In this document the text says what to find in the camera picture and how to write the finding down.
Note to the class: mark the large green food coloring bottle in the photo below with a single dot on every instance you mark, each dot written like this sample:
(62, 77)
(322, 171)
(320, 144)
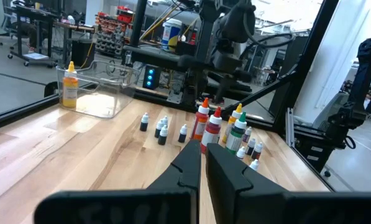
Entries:
(236, 138)

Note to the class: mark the black cabinet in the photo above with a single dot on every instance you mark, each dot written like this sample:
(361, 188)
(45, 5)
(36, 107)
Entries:
(81, 53)

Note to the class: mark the large orange food coloring bottle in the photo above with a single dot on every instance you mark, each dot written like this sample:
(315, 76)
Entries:
(200, 123)

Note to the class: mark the small purple food coloring bottle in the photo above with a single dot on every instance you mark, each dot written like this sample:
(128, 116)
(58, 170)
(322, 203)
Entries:
(247, 135)

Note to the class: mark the silver mounting bracket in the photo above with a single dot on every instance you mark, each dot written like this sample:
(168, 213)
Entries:
(175, 97)

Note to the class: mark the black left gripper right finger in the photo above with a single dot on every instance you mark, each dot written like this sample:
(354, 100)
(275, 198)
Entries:
(250, 205)

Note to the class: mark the person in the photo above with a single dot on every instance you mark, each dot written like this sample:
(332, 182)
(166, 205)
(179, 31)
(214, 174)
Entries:
(33, 32)

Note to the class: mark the small dark food coloring bottle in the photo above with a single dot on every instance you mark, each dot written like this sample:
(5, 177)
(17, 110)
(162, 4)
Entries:
(162, 138)
(165, 119)
(250, 147)
(144, 124)
(182, 137)
(158, 130)

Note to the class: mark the white paper sheet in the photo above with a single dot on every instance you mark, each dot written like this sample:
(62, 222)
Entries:
(35, 56)

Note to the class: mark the black desk pole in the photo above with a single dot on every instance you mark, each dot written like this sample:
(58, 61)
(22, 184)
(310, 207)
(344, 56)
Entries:
(138, 25)

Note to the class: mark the black wheeled stand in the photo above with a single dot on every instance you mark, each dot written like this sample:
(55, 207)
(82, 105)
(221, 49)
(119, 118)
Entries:
(312, 146)

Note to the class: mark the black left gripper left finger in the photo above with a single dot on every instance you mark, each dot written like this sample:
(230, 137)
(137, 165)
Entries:
(172, 202)

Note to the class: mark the black rolling desk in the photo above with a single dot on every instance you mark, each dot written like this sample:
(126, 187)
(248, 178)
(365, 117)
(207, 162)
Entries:
(33, 14)

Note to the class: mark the white blue yellow canister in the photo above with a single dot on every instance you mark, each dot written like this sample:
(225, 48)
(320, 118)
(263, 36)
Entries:
(171, 31)

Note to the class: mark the black controller box blue lights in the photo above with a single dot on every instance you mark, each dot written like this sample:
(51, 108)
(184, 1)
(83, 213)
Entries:
(155, 77)

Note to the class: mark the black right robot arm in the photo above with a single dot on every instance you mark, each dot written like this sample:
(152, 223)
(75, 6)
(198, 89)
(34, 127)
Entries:
(235, 21)

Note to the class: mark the red parts bin rack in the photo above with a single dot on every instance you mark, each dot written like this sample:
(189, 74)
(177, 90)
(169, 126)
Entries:
(110, 37)

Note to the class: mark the black aluminium rig frame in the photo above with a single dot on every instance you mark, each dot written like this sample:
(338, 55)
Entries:
(309, 62)

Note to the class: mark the clear plastic bin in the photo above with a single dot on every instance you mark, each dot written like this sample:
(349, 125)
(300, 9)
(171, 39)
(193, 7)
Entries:
(110, 93)

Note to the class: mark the large yellow food coloring bottle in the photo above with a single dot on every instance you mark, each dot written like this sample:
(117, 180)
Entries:
(69, 90)
(236, 114)

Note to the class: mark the large red food coloring bottle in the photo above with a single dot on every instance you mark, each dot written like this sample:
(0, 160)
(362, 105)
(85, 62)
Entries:
(211, 132)

